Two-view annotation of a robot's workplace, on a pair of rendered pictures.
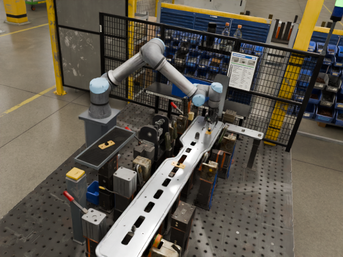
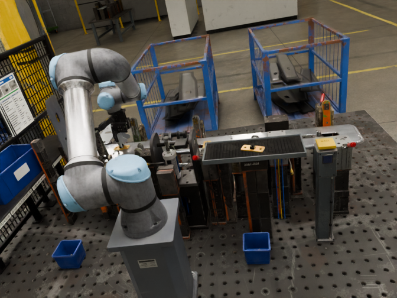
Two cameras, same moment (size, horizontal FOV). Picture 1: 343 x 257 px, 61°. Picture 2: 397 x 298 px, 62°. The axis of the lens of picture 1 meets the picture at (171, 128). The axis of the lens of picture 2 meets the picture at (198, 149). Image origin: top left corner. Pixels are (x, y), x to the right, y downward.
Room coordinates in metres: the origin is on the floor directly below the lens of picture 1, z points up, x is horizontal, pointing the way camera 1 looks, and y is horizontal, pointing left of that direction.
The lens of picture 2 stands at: (1.62, 1.35, 1.80)
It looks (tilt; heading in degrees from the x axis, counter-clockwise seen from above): 29 degrees down; 262
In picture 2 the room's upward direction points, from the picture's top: 11 degrees counter-clockwise
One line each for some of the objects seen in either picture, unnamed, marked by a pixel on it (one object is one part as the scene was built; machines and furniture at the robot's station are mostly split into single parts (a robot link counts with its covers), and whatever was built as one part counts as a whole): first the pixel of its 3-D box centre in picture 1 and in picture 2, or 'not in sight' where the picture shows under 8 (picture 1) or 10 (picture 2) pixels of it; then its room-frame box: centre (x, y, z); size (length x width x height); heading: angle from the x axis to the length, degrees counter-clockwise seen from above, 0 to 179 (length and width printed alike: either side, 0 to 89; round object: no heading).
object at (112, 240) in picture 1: (177, 168); (211, 145); (1.35, -0.06, 1.00); 1.38 x 0.22 x 0.02; 160
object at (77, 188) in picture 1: (78, 209); (324, 194); (1.03, 0.42, 0.92); 0.08 x 0.08 x 0.44; 70
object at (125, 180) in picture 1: (124, 202); (279, 175); (1.12, 0.21, 0.90); 0.13 x 0.10 x 0.41; 70
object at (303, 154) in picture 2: (107, 145); (252, 149); (1.27, 0.33, 1.16); 0.37 x 0.14 x 0.02; 160
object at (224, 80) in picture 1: (218, 95); (61, 128); (2.06, -0.33, 1.17); 0.12 x 0.01 x 0.34; 70
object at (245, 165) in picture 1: (253, 152); not in sight; (1.83, -0.63, 0.84); 0.11 x 0.06 x 0.29; 70
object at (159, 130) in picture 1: (153, 153); (182, 180); (1.54, 0.09, 0.94); 0.18 x 0.13 x 0.49; 160
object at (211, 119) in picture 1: (211, 113); (119, 120); (1.76, -0.26, 1.16); 0.09 x 0.08 x 0.12; 160
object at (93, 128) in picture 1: (101, 137); (159, 263); (1.71, 0.49, 0.90); 0.21 x 0.21 x 0.40; 75
